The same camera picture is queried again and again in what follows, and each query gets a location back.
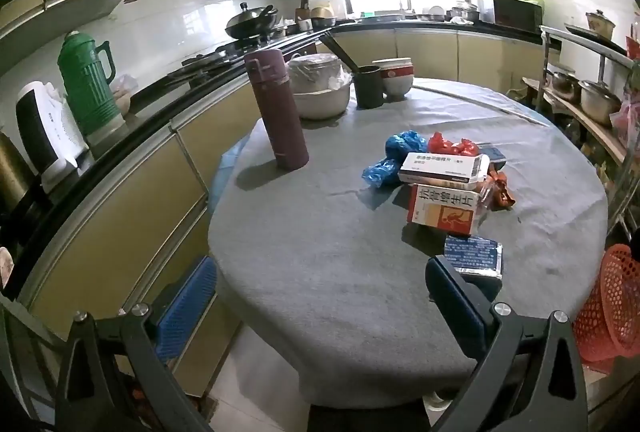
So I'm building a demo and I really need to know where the orange medicine box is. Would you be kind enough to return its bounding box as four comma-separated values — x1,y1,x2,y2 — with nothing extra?
407,183,483,236

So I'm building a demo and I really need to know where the yellow base cabinet long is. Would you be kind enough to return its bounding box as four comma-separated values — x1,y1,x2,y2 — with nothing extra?
20,79,263,399

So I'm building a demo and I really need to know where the clear plastic bag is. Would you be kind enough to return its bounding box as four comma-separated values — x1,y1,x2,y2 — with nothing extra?
110,74,139,116

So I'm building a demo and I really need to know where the white red-banded bowl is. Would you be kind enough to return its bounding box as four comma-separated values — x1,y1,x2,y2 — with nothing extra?
380,66,415,102

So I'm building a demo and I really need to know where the yellow base cabinet under window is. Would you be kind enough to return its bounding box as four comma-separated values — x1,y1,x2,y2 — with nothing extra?
330,26,547,84

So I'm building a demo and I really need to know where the golden metal kettle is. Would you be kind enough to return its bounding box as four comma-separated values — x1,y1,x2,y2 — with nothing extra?
0,132,37,215

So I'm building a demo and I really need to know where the blue foil packet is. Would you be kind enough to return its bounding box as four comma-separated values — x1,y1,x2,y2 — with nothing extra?
444,234,504,281

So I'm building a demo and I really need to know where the metal shelf rack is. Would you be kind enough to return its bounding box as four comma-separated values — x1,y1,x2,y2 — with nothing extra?
520,24,640,263

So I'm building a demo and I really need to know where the orange peel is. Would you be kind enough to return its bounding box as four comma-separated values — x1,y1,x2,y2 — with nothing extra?
487,164,516,211

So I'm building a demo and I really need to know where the black microwave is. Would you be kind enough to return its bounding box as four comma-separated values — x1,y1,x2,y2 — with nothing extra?
492,0,545,32

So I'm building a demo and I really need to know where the maroon thermos bottle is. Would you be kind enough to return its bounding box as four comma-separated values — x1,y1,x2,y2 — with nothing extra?
243,50,310,171

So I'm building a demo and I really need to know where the steel pot with lid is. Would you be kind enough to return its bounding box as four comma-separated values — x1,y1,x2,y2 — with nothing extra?
579,79,624,126

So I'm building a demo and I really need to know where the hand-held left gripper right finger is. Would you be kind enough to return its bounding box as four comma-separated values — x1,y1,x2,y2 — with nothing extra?
425,256,588,432

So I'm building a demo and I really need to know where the small steel pot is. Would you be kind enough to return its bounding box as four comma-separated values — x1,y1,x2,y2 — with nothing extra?
550,71,584,101

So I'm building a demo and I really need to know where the dark cup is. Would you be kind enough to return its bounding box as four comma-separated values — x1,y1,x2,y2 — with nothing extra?
354,65,385,109

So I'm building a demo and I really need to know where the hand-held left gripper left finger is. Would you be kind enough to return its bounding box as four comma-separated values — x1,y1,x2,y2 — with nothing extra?
55,256,219,432

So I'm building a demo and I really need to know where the white black appliance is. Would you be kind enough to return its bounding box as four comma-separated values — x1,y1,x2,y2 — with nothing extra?
15,81,92,193

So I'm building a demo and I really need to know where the blue plastic bag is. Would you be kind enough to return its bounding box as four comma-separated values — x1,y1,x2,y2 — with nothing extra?
362,157,404,190
385,130,429,163

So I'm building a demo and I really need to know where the gas stove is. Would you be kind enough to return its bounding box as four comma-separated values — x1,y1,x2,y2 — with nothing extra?
181,39,287,74

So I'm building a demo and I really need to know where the grey tablecloth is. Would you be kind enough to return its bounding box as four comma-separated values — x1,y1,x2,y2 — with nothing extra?
207,77,609,409

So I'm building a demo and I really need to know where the red plastic bag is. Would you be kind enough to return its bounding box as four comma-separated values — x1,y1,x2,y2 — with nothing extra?
427,132,481,158

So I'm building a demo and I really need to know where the white medicine box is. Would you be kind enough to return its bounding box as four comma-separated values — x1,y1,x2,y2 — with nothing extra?
398,152,491,186

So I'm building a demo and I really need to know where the clear plastic container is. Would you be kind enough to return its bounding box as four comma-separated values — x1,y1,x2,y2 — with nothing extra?
475,182,497,226

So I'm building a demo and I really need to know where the green thermos jug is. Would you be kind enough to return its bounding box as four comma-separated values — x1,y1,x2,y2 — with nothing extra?
56,31,124,136

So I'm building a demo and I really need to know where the flowered enamel pot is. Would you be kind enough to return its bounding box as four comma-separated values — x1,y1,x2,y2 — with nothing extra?
586,9,617,41

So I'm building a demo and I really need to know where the black wok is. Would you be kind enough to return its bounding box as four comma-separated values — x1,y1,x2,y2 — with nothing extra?
225,3,280,41

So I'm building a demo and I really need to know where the red plastic mesh basket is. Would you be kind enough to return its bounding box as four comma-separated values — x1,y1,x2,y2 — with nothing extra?
572,243,640,363

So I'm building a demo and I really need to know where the pink plastic bag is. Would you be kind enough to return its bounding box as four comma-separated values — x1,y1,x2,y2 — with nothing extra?
610,87,640,149

